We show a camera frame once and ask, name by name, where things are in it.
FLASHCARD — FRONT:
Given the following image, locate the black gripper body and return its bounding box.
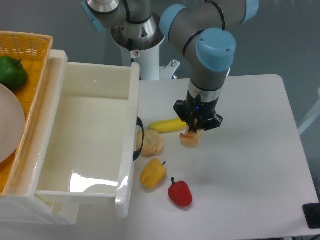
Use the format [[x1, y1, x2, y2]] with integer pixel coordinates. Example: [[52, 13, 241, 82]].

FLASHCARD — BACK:
[[173, 94, 223, 131]]

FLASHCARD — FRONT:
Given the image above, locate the square toasted bread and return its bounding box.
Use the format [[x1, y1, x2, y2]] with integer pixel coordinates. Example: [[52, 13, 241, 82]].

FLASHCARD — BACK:
[[179, 127, 205, 148]]

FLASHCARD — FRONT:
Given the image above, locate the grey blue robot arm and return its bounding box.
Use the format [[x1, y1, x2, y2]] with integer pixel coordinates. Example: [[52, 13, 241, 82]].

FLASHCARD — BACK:
[[82, 0, 259, 132]]

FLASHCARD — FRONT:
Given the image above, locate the round bread roll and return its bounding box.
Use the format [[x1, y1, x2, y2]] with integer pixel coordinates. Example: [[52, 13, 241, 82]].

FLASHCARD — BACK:
[[136, 129, 163, 157]]

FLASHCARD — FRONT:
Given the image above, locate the open upper white drawer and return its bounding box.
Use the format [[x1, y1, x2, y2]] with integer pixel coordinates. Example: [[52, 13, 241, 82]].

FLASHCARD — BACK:
[[36, 62, 142, 218]]

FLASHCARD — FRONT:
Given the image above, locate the white drawer cabinet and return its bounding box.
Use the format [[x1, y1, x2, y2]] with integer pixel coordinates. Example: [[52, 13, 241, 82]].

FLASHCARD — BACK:
[[0, 50, 79, 225]]

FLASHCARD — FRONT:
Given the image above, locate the yellow banana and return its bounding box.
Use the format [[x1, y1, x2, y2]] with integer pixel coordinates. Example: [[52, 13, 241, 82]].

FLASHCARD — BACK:
[[148, 117, 187, 134]]

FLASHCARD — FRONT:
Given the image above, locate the yellow bell pepper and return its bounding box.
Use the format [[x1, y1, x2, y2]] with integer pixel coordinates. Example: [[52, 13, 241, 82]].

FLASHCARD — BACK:
[[139, 158, 167, 190]]

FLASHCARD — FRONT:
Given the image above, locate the red bell pepper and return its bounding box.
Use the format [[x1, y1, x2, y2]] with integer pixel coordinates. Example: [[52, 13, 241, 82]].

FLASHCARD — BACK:
[[167, 177, 193, 208]]

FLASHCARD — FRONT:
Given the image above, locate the black device at edge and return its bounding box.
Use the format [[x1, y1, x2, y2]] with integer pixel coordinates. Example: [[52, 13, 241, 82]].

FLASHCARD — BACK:
[[302, 203, 320, 229]]

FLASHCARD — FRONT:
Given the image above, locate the yellow woven basket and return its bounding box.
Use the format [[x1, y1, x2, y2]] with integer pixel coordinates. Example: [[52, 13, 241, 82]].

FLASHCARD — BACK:
[[0, 31, 53, 197]]

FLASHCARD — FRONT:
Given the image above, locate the beige round plate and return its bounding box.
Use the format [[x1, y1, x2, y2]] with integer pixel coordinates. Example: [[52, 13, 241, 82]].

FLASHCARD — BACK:
[[0, 84, 25, 163]]

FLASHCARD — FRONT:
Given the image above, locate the green bell pepper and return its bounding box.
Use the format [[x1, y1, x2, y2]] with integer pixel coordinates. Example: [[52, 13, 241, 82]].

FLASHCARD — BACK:
[[0, 56, 28, 91]]

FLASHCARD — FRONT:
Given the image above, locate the black drawer handle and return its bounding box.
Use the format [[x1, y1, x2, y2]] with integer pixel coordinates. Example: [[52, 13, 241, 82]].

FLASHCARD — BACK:
[[133, 116, 145, 161]]

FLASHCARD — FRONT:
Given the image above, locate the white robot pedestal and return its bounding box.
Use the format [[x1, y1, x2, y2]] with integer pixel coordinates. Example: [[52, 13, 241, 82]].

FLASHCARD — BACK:
[[118, 39, 181, 81]]

